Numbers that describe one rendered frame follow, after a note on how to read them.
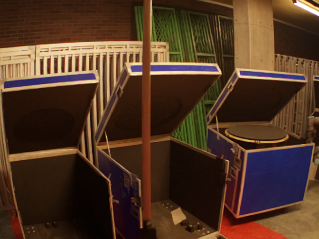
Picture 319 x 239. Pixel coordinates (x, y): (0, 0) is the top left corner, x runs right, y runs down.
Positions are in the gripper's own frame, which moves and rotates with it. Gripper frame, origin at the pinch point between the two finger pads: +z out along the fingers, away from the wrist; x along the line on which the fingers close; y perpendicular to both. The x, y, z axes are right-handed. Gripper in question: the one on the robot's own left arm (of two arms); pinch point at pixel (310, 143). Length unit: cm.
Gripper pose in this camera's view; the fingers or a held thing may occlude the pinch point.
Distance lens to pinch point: 373.0
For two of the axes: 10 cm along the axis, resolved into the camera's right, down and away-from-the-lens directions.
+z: 0.3, 10.0, 0.5
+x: -9.8, 0.4, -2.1
